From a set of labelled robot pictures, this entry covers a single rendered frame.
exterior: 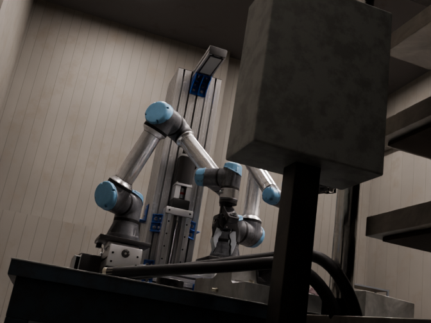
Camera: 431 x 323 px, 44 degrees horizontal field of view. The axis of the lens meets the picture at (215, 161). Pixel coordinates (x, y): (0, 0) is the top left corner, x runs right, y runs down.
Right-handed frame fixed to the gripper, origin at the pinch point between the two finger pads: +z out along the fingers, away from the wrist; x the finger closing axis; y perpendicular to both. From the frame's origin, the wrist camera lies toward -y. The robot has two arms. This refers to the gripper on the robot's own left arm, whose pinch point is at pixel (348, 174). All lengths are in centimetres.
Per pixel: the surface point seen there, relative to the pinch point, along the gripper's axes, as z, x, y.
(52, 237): -739, -230, -7
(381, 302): 36, 36, 53
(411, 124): 71, 84, 10
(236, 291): 16, 84, 51
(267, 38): 60, 122, -1
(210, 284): -7, 73, 50
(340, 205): 52, 84, 28
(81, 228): -720, -273, -26
